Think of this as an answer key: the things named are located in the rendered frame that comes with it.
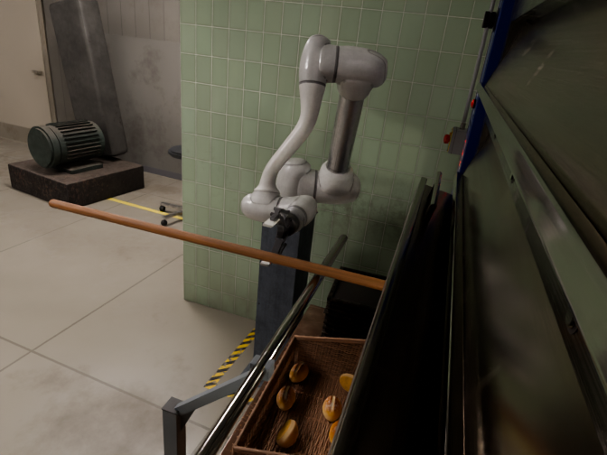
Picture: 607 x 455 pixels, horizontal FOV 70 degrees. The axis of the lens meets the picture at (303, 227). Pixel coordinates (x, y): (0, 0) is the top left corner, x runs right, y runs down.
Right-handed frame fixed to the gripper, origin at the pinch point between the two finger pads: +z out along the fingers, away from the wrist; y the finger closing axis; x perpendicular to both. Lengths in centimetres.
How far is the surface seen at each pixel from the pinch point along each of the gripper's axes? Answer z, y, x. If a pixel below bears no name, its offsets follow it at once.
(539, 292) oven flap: 69, -39, -57
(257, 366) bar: 48, 2, -19
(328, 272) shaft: 7.4, -0.1, -22.2
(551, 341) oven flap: 77, -39, -57
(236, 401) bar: 58, 2, -19
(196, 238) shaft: 7.5, 0.0, 20.5
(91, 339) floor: -51, 120, 129
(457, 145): -79, -25, -51
